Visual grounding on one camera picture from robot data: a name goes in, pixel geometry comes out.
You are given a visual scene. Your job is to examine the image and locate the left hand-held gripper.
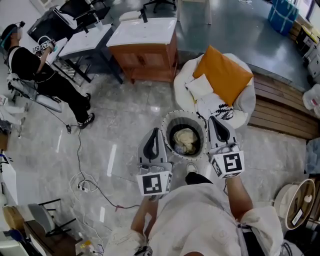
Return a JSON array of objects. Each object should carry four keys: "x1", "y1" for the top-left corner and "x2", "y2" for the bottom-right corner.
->
[{"x1": 135, "y1": 127, "x2": 174, "y2": 197}]

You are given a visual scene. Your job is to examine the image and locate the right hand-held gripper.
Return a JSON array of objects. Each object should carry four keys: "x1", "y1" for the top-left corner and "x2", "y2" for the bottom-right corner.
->
[{"x1": 207, "y1": 115, "x2": 246, "y2": 180}]

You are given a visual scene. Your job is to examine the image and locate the white black-patterned clothes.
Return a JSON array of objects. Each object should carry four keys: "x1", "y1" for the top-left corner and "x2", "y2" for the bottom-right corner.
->
[{"x1": 196, "y1": 93, "x2": 235, "y2": 121}]

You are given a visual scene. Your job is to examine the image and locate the round grey white laundry basket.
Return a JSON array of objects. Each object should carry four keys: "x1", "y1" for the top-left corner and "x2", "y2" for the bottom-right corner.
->
[{"x1": 160, "y1": 109, "x2": 209, "y2": 161}]

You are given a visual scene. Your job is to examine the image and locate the pale yellow checked clothes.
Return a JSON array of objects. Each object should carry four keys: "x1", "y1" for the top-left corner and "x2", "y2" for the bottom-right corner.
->
[{"x1": 172, "y1": 127, "x2": 201, "y2": 154}]

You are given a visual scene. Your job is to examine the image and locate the person's right forearm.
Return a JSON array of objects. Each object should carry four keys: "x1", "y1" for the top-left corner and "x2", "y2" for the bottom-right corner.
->
[{"x1": 225, "y1": 174, "x2": 254, "y2": 223}]

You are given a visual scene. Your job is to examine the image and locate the person's left forearm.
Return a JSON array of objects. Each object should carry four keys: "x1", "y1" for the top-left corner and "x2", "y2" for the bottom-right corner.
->
[{"x1": 129, "y1": 195, "x2": 160, "y2": 236}]

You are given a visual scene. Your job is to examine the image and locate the person's white shoe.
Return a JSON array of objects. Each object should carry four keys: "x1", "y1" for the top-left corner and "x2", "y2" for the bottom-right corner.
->
[{"x1": 185, "y1": 162, "x2": 199, "y2": 175}]

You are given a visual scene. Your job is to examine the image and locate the person's black trouser leg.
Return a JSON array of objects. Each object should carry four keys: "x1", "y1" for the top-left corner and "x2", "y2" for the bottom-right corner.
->
[{"x1": 184, "y1": 171, "x2": 214, "y2": 186}]

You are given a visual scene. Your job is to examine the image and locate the small white cushion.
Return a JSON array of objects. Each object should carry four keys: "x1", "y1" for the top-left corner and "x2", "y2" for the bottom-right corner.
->
[{"x1": 184, "y1": 73, "x2": 215, "y2": 101}]

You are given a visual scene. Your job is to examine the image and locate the orange cushion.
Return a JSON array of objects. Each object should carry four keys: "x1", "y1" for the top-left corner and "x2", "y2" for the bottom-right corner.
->
[{"x1": 192, "y1": 44, "x2": 254, "y2": 108}]

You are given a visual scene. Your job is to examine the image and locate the wooden slatted platform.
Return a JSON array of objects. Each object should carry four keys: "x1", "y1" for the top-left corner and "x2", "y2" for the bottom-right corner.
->
[{"x1": 246, "y1": 71, "x2": 320, "y2": 141}]

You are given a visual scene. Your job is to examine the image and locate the white beanbag chair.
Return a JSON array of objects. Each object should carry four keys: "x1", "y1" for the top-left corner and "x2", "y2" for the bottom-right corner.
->
[{"x1": 173, "y1": 53, "x2": 257, "y2": 130}]

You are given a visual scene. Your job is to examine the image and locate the person's white shirt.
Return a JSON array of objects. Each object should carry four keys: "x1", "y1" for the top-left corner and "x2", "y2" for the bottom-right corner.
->
[{"x1": 103, "y1": 182, "x2": 285, "y2": 256}]

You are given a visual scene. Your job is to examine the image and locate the grey blue fabric bag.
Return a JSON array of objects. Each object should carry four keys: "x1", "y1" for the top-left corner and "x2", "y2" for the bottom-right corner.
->
[{"x1": 304, "y1": 136, "x2": 320, "y2": 175}]

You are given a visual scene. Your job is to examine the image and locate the wooden cabinet with white top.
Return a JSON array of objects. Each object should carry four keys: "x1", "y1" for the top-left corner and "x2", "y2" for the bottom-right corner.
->
[{"x1": 105, "y1": 16, "x2": 179, "y2": 85}]

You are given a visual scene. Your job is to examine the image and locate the white card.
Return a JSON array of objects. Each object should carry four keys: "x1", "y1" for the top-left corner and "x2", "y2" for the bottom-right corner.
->
[{"x1": 290, "y1": 208, "x2": 305, "y2": 226}]

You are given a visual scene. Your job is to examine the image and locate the silver suitcase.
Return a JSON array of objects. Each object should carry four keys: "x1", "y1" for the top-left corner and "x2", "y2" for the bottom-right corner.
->
[{"x1": 306, "y1": 45, "x2": 320, "y2": 84}]

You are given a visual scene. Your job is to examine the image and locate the white table with black legs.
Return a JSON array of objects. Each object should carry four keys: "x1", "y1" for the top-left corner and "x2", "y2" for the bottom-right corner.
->
[{"x1": 58, "y1": 23, "x2": 124, "y2": 85}]

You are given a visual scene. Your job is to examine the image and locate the dark wooden desk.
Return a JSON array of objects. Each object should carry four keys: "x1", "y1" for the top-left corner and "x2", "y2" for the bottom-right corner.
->
[{"x1": 23, "y1": 219, "x2": 84, "y2": 256}]

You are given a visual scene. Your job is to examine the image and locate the round wooden stool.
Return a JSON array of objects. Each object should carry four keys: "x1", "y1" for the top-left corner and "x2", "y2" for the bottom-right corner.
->
[{"x1": 1, "y1": 204, "x2": 25, "y2": 231}]

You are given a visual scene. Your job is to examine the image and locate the black office chair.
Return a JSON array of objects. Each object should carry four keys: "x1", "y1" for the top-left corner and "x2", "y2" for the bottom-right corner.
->
[{"x1": 59, "y1": 0, "x2": 111, "y2": 34}]

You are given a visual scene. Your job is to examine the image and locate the black monitor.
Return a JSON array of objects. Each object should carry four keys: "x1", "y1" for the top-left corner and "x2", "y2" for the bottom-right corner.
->
[{"x1": 26, "y1": 5, "x2": 76, "y2": 43}]

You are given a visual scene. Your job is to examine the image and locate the black cable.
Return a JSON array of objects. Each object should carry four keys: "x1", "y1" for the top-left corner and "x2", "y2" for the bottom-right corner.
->
[{"x1": 65, "y1": 124, "x2": 141, "y2": 210}]

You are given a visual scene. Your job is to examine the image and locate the white cable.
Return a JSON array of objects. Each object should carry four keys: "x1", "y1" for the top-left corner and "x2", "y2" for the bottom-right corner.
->
[{"x1": 68, "y1": 170, "x2": 106, "y2": 252}]

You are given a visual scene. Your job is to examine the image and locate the grey chair with black frame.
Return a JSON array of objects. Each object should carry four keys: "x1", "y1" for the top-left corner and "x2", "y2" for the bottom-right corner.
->
[{"x1": 26, "y1": 198, "x2": 78, "y2": 238}]

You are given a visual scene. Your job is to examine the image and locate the blue strapped crate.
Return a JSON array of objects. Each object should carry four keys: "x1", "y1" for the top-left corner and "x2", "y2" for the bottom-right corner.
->
[{"x1": 266, "y1": 0, "x2": 300, "y2": 36}]

